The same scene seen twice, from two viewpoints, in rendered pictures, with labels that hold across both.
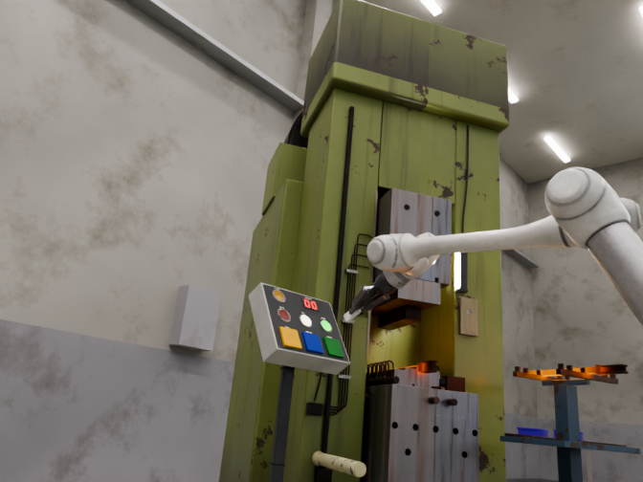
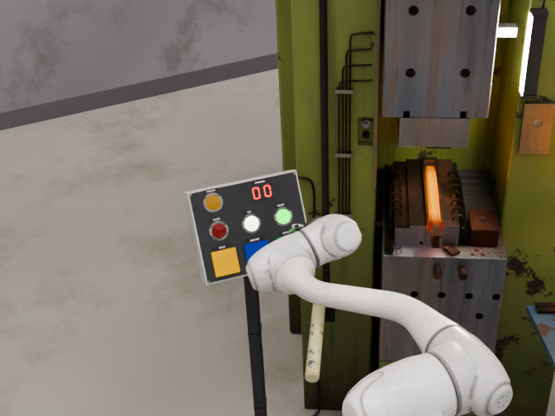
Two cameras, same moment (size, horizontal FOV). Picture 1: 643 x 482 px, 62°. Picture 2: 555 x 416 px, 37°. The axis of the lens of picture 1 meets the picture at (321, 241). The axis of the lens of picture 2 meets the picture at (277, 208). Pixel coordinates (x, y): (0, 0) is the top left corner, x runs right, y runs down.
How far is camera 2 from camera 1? 1.93 m
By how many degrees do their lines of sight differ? 57
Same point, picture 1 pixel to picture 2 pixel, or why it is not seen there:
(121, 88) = not seen: outside the picture
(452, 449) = (462, 311)
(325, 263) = (305, 83)
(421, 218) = (440, 24)
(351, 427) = (358, 260)
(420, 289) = (434, 131)
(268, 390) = (292, 163)
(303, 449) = not seen: hidden behind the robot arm
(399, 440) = not seen: hidden behind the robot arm
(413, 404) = (412, 273)
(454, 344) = (509, 164)
